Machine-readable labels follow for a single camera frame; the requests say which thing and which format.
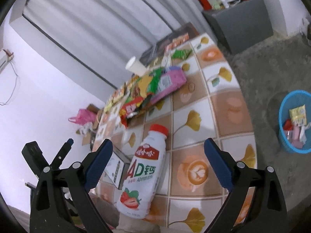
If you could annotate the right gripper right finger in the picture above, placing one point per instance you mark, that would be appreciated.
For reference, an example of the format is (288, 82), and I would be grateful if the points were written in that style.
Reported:
(267, 211)

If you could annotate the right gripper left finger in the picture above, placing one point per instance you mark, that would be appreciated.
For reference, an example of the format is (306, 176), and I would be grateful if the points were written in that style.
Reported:
(49, 210)

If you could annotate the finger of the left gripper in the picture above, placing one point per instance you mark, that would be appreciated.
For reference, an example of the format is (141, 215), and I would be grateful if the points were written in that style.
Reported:
(60, 156)

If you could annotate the white black box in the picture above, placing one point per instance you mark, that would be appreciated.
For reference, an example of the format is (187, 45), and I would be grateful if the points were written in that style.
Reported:
(117, 168)

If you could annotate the white AD milk bottle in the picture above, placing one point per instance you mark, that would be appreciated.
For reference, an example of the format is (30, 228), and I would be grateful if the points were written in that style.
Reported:
(143, 176)

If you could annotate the green red chip bag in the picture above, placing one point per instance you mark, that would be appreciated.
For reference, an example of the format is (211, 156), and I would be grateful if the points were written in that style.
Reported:
(140, 95)

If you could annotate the pink purple snack bag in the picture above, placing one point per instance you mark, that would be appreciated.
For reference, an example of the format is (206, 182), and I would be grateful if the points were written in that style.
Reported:
(171, 79)

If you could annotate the pink sponge block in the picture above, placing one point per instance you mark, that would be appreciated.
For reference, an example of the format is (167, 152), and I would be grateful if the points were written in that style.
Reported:
(295, 140)

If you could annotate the blue mesh trash bin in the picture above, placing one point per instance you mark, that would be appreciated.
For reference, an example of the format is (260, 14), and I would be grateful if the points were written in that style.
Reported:
(295, 111)

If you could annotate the pink plastic bag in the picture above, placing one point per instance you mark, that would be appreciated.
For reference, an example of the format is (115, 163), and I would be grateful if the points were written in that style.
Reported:
(84, 116)

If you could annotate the white paper cup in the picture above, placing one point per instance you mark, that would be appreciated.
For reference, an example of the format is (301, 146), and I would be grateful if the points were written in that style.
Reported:
(136, 67)

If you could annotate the grey curtain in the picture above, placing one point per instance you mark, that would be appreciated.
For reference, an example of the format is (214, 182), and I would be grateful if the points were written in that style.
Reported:
(102, 35)

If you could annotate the dark printed box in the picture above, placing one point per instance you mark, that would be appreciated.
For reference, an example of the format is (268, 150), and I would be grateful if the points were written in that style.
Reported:
(158, 49)

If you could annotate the small green snack packet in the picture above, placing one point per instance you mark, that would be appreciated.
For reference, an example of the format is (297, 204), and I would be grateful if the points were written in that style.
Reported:
(181, 54)

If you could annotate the grey cabinet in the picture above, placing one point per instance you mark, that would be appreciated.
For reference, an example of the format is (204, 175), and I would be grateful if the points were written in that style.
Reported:
(241, 26)

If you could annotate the red thermos bottle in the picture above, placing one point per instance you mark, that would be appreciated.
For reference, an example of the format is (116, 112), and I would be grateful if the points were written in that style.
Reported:
(205, 4)

